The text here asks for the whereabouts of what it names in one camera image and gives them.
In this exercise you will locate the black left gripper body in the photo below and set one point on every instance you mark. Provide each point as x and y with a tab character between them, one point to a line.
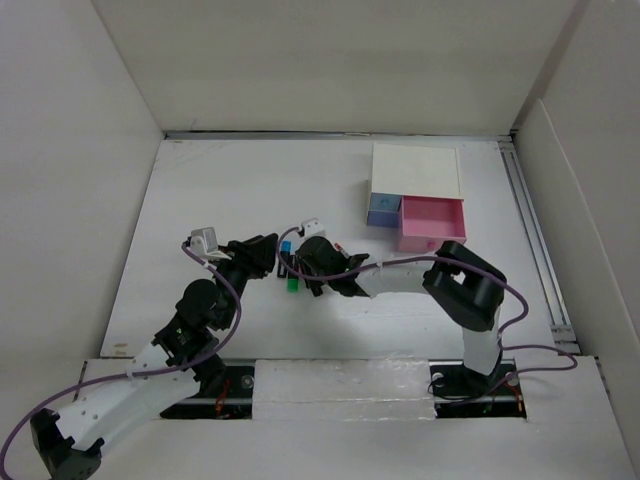
235	246

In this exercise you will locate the blue cap highlighter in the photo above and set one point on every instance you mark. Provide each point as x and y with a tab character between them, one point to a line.
286	248

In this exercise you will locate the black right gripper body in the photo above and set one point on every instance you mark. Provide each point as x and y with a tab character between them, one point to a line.
313	278

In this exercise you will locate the light blue small drawer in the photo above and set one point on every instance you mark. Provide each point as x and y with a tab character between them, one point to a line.
384	202

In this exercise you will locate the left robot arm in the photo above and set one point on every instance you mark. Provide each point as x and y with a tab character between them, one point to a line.
181	360

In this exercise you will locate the aluminium rail back edge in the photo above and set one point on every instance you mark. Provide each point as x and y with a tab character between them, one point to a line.
176	135

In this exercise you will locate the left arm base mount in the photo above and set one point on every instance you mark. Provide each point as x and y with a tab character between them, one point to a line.
229	398

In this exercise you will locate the white mini drawer cabinet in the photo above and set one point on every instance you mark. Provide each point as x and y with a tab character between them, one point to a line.
416	171

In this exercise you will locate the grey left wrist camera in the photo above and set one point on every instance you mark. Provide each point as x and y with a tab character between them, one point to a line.
203	243

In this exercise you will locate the pink drawer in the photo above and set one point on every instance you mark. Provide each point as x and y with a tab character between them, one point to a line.
425	223

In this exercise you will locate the green cap highlighter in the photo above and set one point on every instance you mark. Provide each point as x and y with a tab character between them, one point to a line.
292	284

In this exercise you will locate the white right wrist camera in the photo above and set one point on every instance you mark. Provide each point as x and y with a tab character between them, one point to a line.
311	228

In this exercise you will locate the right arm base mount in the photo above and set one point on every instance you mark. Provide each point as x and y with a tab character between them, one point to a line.
460	393

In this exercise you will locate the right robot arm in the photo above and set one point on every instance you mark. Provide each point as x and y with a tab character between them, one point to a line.
466	287

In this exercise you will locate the aluminium rail right side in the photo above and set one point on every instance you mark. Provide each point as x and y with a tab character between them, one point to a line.
560	323

